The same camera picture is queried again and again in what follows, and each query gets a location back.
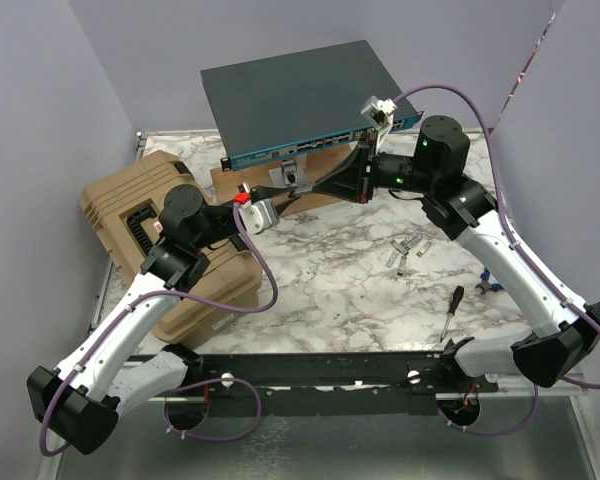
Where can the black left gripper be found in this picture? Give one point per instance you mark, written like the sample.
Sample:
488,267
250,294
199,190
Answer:
264,191

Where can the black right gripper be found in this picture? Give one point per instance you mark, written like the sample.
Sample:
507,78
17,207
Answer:
351,178

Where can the dark grey network switch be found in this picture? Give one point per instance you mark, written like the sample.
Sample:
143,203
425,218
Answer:
274,108

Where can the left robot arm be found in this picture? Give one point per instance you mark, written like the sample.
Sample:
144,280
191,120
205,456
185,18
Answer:
80,401

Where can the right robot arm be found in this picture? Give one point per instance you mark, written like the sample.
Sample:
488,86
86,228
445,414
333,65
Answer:
564,328

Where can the wooden base board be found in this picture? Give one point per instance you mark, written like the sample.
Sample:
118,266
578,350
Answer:
307,202

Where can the silver SFP module on table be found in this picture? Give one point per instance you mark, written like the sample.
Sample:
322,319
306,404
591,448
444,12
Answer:
401,249

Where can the small SFP module on table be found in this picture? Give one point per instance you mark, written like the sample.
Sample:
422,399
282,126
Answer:
401,266

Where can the tan plastic tool case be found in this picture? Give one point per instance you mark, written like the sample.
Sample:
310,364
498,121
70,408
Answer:
123,210

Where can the black yellow screwdriver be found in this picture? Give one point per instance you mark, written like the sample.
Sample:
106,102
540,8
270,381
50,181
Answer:
454,302

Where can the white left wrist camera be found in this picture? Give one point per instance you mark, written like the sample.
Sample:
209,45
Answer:
254,214

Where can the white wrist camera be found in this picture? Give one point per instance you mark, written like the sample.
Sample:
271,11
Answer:
380,113
254,214

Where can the silver metal switch stand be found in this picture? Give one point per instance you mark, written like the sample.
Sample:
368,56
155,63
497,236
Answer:
291,174

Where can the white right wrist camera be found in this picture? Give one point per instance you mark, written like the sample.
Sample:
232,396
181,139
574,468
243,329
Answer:
380,113

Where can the black metal mounting rail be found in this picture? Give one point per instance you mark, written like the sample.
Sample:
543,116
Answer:
324,384

